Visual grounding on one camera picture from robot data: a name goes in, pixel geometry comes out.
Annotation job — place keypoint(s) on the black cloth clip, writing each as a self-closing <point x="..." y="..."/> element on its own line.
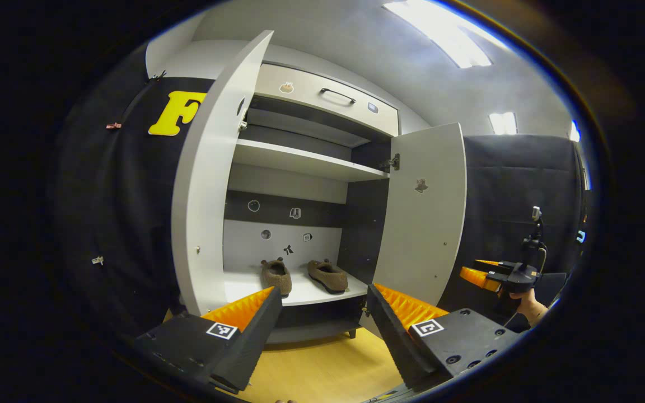
<point x="159" y="75"/>

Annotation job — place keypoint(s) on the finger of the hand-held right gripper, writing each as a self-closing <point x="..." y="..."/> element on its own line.
<point x="476" y="278"/>
<point x="496" y="265"/>

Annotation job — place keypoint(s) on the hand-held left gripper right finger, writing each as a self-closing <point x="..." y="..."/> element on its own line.
<point x="388" y="330"/>

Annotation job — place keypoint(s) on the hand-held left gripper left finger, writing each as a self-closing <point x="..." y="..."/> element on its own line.
<point x="256" y="336"/>

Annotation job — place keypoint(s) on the white shoe cabinet door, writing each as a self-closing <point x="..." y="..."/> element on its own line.
<point x="423" y="235"/>
<point x="210" y="184"/>

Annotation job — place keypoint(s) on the long ceiling light panel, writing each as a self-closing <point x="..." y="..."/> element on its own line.
<point x="445" y="33"/>

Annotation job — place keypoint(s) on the white shoe cabinet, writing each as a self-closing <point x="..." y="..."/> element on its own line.
<point x="300" y="159"/>

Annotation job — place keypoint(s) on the brown fuzzy shoe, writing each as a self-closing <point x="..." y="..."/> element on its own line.
<point x="276" y="275"/>
<point x="328" y="275"/>

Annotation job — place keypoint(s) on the small ceiling light panel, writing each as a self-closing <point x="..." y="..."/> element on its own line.
<point x="503" y="123"/>
<point x="574" y="131"/>

